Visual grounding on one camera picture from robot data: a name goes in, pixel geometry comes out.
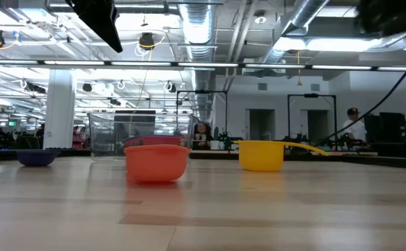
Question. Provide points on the person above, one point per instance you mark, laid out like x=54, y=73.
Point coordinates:
x=202, y=130
x=356, y=129

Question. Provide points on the orange measuring cup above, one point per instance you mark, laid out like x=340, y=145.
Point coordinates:
x=156, y=164

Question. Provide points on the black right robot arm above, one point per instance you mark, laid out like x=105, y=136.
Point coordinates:
x=390, y=15

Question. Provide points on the black table frame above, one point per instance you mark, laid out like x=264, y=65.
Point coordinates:
x=70, y=152

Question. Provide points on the yellow measuring cup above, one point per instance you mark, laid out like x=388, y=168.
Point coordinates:
x=262, y=155

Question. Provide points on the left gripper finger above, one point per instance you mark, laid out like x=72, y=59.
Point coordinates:
x=98, y=17

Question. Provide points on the red measuring cup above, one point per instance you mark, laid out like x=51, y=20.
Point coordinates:
x=154, y=140

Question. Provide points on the LED light bar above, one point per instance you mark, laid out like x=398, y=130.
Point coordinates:
x=206, y=64

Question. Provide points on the red background cart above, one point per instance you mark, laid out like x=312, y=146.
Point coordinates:
x=79, y=139

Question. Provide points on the black background monitors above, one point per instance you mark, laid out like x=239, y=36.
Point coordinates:
x=389, y=127

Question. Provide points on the white pillar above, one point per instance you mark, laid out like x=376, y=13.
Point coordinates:
x=59, y=115

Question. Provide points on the background black robot arm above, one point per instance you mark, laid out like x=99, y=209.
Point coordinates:
x=227, y=138

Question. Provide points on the clear plastic basket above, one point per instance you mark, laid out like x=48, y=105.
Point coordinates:
x=105, y=136

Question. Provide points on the black background station frame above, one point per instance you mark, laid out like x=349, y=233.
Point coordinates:
x=335, y=111

